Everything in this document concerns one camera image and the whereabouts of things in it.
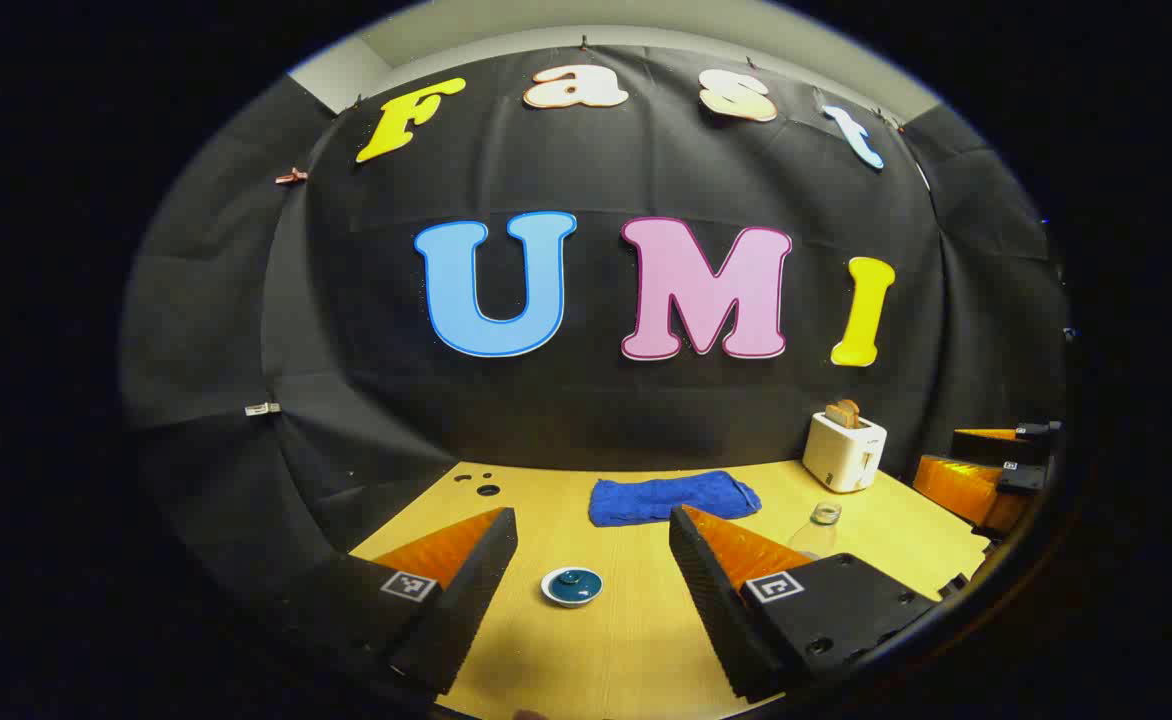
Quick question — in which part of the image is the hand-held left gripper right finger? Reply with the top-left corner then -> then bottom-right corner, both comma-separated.
668,505 -> 947,703

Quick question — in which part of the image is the blue towel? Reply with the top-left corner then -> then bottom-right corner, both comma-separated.
588,471 -> 763,528

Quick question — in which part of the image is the white toaster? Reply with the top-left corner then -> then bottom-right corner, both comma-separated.
802,410 -> 889,494

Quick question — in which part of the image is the white teacup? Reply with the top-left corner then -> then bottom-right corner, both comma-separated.
540,566 -> 605,609

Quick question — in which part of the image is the clear plastic water bottle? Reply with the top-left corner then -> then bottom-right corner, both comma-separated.
788,502 -> 844,560

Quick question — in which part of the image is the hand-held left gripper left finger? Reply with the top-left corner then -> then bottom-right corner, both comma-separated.
281,507 -> 519,696

